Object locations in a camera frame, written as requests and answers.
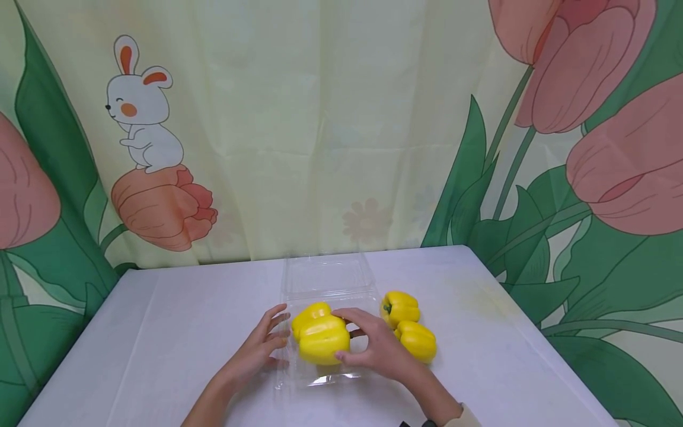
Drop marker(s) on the person's right fingers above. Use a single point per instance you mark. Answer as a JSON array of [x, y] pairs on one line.
[[356, 320]]

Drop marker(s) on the clear plastic clamshell container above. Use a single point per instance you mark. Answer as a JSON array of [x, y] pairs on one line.
[[325, 276]]

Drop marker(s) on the person's right hand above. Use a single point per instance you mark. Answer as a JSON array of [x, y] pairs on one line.
[[381, 350]]

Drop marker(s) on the person's right thumb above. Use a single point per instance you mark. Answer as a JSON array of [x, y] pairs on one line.
[[349, 357]]

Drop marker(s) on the large yellow bell pepper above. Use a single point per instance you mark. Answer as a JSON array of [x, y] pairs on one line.
[[320, 343]]

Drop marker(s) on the black wrist band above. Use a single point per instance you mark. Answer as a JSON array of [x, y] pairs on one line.
[[421, 423]]

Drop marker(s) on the person's left hand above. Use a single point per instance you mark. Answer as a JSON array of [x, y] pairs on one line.
[[255, 353]]

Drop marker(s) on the yellow bell pepper green stem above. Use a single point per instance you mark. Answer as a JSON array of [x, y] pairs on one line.
[[401, 306]]

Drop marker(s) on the person's right forearm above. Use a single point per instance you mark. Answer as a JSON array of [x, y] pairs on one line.
[[440, 403]]

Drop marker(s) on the person's left fingers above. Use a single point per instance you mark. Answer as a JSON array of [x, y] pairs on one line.
[[277, 332]]

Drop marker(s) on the person's left forearm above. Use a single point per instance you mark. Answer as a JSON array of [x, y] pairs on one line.
[[213, 400]]

